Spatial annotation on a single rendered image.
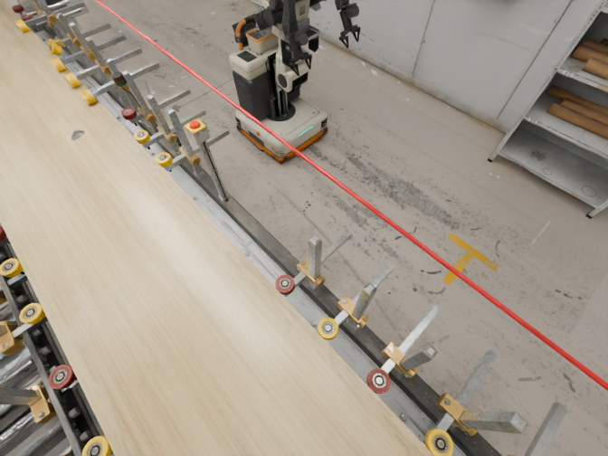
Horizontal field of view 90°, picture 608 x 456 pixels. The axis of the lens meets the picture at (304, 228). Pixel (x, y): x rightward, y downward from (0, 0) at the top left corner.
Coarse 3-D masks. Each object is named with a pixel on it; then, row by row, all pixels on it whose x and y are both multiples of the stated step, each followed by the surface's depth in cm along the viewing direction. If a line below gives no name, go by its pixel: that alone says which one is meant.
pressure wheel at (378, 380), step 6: (372, 372) 108; (378, 372) 108; (384, 372) 107; (366, 378) 109; (372, 378) 106; (378, 378) 106; (384, 378) 107; (372, 384) 106; (378, 384) 106; (384, 384) 106; (390, 384) 106; (378, 390) 105; (384, 390) 105
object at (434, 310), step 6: (432, 306) 131; (432, 312) 127; (438, 312) 127; (426, 318) 126; (432, 318) 126; (420, 324) 125; (426, 324) 125; (414, 330) 123; (420, 330) 123; (408, 336) 122; (414, 336) 122; (408, 342) 121; (402, 348) 120; (408, 348) 120; (390, 360) 118; (384, 366) 117; (390, 366) 117
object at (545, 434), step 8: (552, 408) 107; (560, 408) 106; (552, 416) 105; (560, 416) 105; (544, 424) 105; (552, 424) 103; (544, 432) 102; (552, 432) 102; (536, 440) 102; (544, 440) 101; (528, 448) 102; (536, 448) 100; (544, 448) 100
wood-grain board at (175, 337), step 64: (0, 64) 216; (0, 128) 180; (64, 128) 179; (0, 192) 155; (64, 192) 154; (128, 192) 153; (64, 256) 135; (128, 256) 134; (192, 256) 134; (64, 320) 120; (128, 320) 120; (192, 320) 119; (256, 320) 118; (128, 384) 108; (192, 384) 107; (256, 384) 107; (320, 384) 107; (128, 448) 98; (192, 448) 98; (256, 448) 97; (320, 448) 97; (384, 448) 97
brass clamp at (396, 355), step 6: (390, 342) 120; (396, 348) 119; (384, 354) 121; (390, 354) 118; (396, 354) 118; (402, 354) 118; (396, 360) 117; (396, 366) 119; (402, 366) 116; (402, 372) 118; (408, 372) 115; (414, 372) 115
